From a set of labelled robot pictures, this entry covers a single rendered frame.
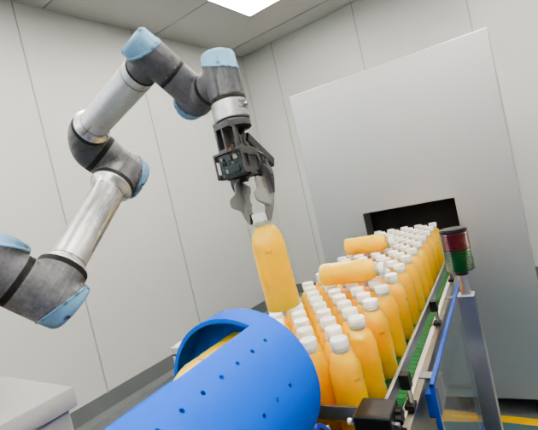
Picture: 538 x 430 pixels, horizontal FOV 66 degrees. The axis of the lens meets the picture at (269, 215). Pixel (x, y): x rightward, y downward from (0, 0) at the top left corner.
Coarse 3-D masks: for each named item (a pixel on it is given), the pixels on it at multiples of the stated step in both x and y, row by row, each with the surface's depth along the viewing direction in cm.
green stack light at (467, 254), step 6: (444, 252) 99; (450, 252) 97; (456, 252) 96; (462, 252) 96; (468, 252) 96; (444, 258) 99; (450, 258) 97; (456, 258) 96; (462, 258) 96; (468, 258) 96; (450, 264) 98; (456, 264) 97; (462, 264) 96; (468, 264) 96; (474, 264) 97; (450, 270) 98; (456, 270) 97; (462, 270) 96; (468, 270) 96
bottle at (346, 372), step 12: (348, 348) 87; (336, 360) 86; (348, 360) 85; (336, 372) 85; (348, 372) 85; (360, 372) 86; (336, 384) 86; (348, 384) 85; (360, 384) 85; (336, 396) 87; (348, 396) 85; (360, 396) 85
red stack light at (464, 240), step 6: (456, 234) 96; (462, 234) 96; (468, 234) 97; (444, 240) 98; (450, 240) 96; (456, 240) 96; (462, 240) 96; (468, 240) 96; (444, 246) 98; (450, 246) 97; (456, 246) 96; (462, 246) 96; (468, 246) 96
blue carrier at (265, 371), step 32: (224, 320) 74; (256, 320) 74; (192, 352) 85; (224, 352) 63; (256, 352) 66; (288, 352) 70; (192, 384) 55; (224, 384) 58; (256, 384) 61; (288, 384) 66; (128, 416) 48; (160, 416) 49; (192, 416) 51; (224, 416) 54; (256, 416) 57; (288, 416) 63
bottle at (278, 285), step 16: (256, 224) 86; (272, 224) 87; (256, 240) 85; (272, 240) 84; (256, 256) 86; (272, 256) 84; (288, 256) 87; (272, 272) 84; (288, 272) 85; (272, 288) 84; (288, 288) 85; (272, 304) 85; (288, 304) 84
